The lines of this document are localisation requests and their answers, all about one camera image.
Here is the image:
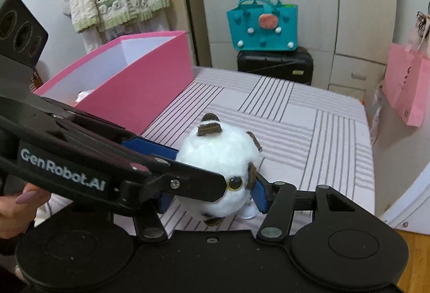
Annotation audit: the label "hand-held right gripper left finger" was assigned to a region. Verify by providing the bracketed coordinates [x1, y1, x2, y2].
[134, 193, 176, 244]

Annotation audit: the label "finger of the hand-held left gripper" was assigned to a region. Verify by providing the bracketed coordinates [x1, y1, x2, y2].
[40, 96, 179, 163]
[116, 158, 228, 217]

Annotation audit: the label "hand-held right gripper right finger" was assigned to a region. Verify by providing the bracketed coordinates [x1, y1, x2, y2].
[250, 179, 357, 241]

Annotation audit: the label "white plush with brown ears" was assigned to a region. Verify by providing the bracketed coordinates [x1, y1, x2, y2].
[175, 112, 264, 226]

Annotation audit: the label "pink cardboard box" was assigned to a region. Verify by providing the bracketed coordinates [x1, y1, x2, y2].
[34, 31, 195, 135]

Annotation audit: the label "small white plush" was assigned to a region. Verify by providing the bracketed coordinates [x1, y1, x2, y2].
[76, 89, 96, 103]

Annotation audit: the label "person's left hand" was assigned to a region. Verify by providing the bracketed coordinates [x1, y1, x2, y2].
[0, 183, 51, 240]

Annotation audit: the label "striped tablecloth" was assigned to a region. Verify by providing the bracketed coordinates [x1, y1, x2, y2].
[37, 66, 377, 236]

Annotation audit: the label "black suitcase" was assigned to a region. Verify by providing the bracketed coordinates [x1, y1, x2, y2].
[237, 47, 314, 86]

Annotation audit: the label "teal felt handbag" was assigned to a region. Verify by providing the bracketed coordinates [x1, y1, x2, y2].
[226, 0, 299, 52]

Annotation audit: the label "pink paper bag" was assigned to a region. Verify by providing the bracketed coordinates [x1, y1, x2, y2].
[383, 42, 430, 127]

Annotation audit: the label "hair ties on hook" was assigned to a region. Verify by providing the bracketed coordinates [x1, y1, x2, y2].
[417, 0, 430, 41]

